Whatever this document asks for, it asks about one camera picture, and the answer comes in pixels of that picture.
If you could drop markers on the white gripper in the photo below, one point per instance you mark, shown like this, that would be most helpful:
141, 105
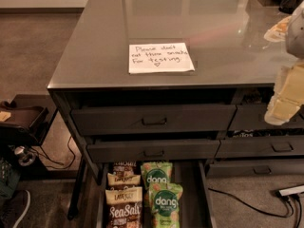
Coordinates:
295, 35

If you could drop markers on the green dang chip bag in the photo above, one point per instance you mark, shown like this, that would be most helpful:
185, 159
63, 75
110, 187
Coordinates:
164, 204
156, 171

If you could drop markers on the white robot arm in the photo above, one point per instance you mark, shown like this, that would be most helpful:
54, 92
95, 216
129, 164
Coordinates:
290, 30

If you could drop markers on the top right grey drawer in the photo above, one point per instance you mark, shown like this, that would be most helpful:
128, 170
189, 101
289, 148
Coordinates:
251, 117

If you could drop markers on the middle right grey drawer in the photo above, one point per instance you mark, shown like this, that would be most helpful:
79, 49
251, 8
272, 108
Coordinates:
256, 147

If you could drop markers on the top left grey drawer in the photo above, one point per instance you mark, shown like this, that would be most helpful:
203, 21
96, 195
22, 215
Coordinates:
138, 119

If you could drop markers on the dark grey drawer cabinet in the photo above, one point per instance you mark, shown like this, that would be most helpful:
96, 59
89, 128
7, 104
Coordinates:
234, 65

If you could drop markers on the open bottom left drawer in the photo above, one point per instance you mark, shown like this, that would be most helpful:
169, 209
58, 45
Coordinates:
195, 204

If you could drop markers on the middle left grey drawer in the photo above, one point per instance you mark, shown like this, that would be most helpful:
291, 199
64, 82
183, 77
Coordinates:
152, 150

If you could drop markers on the rear brown chip bag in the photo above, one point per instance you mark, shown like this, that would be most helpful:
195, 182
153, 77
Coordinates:
124, 168

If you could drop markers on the brown chip bag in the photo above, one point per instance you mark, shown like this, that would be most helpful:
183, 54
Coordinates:
124, 168
120, 183

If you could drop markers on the middle brown chip bag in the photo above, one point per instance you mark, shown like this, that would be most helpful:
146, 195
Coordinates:
120, 183

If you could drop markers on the front sea salt chip bag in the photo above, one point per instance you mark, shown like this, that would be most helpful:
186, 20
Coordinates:
124, 208

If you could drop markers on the white power strip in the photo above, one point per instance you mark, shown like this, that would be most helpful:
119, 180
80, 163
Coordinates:
291, 190

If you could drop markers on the white handwritten paper note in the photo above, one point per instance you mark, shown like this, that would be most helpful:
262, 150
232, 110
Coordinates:
157, 58

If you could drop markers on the black side tray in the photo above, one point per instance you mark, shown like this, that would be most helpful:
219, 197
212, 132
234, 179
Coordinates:
20, 125

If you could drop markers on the silver round metal object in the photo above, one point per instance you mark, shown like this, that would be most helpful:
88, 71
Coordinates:
24, 156

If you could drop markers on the dark shoe white sole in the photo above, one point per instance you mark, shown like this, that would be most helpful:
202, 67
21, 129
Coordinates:
15, 209

